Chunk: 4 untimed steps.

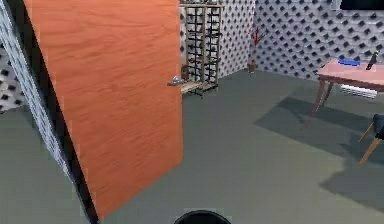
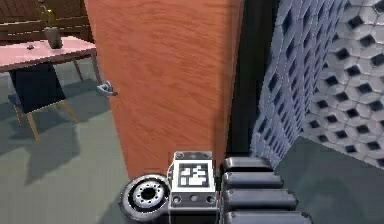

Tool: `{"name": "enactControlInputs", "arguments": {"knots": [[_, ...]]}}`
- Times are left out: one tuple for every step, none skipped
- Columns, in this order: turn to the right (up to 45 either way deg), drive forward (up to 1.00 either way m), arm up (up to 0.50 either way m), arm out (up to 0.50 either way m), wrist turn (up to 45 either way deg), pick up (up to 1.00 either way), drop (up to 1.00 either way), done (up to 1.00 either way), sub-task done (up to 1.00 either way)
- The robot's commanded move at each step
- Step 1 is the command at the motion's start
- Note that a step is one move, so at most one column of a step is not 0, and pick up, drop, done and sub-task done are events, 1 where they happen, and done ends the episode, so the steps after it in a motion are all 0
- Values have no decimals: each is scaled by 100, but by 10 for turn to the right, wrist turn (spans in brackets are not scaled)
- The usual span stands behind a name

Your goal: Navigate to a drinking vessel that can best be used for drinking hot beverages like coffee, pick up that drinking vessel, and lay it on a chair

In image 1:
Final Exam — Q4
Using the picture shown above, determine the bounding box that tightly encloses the orange wooden room door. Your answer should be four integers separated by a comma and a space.
23, 0, 185, 221

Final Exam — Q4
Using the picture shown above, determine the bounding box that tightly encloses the reddish brown wooden table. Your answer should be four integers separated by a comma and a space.
305, 58, 384, 129

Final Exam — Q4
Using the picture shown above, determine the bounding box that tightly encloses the red branch house plant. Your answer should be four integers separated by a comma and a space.
247, 24, 268, 74

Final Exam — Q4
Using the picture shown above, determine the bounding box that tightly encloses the black upright object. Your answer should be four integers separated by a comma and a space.
365, 50, 380, 71

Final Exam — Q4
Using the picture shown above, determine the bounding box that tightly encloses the blue flat object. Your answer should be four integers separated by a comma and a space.
337, 57, 362, 67

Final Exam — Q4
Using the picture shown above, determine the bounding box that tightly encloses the wooden rack with black grid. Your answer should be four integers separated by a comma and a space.
179, 0, 225, 98

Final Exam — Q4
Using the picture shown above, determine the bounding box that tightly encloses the white ribbed flat object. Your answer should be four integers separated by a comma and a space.
339, 84, 378, 100

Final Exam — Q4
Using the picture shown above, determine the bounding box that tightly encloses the silver door handle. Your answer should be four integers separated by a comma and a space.
166, 76, 185, 88

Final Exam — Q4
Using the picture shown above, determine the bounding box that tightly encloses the dark chair with wooden legs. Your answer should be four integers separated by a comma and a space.
358, 113, 384, 168

